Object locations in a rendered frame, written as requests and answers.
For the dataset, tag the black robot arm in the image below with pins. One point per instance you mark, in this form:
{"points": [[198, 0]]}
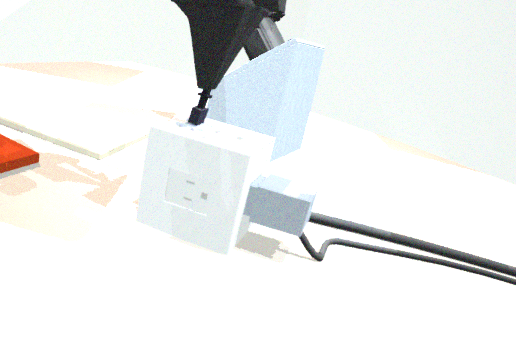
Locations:
{"points": [[265, 37]]}

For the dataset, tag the orange rectangular block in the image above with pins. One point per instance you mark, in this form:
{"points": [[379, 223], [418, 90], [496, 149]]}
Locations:
{"points": [[14, 155]]}

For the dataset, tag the black usb plug with silver metal tip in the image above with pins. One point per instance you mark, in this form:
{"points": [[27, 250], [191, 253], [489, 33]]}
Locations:
{"points": [[199, 112]]}

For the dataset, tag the grey plug with black cable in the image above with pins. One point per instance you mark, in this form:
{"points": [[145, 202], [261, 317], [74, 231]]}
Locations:
{"points": [[285, 205]]}

